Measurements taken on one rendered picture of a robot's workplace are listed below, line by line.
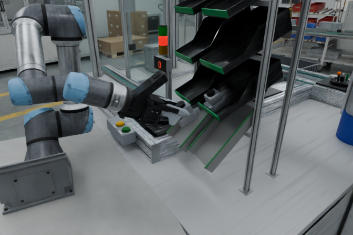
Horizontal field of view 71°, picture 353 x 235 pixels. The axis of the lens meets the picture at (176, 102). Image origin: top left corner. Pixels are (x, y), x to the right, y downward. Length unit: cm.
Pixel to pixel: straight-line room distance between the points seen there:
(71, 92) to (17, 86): 15
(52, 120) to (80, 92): 49
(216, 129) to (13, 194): 76
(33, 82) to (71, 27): 37
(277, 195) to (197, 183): 31
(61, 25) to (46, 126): 40
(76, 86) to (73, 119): 48
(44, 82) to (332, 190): 109
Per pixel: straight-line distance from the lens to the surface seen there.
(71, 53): 107
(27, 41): 91
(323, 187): 120
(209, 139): 98
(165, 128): 121
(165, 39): 137
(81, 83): 65
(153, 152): 113
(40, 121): 113
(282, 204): 106
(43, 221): 104
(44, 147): 109
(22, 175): 103
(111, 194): 105
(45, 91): 75
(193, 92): 98
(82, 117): 112
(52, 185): 106
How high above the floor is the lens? 157
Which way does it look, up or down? 24 degrees down
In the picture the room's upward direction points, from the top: straight up
